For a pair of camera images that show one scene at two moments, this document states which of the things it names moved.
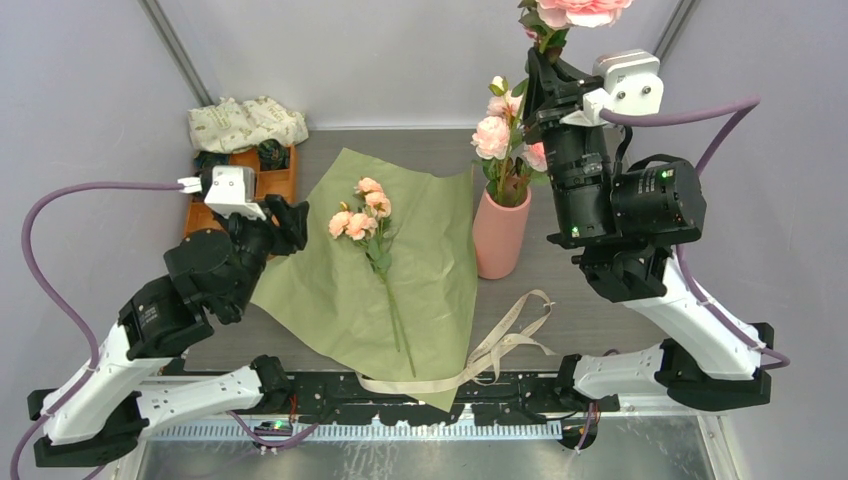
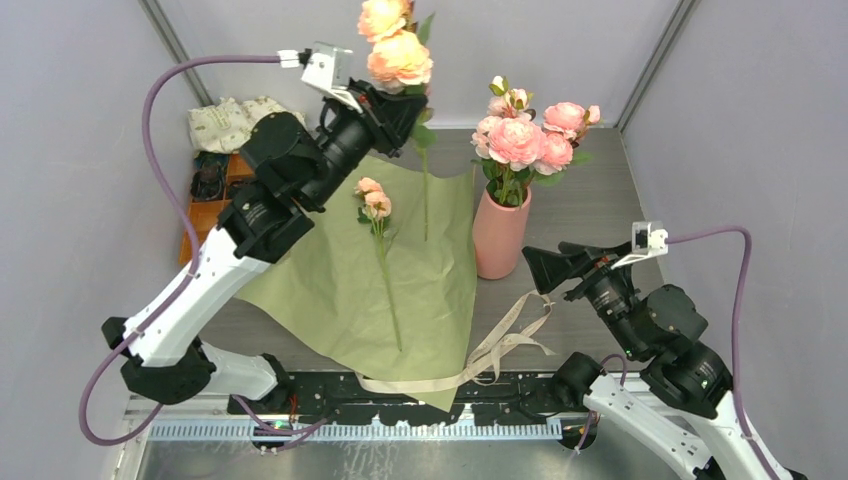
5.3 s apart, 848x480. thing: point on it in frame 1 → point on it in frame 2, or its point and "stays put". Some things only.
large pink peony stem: (547, 20) → (517, 143)
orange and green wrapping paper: (385, 282) stays put
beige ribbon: (521, 328) stays put
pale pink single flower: (499, 143) stays put
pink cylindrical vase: (499, 233) stays put
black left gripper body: (262, 240) → (348, 141)
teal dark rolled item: (210, 158) stays put
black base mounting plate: (517, 399) stays put
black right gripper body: (578, 169) → (604, 287)
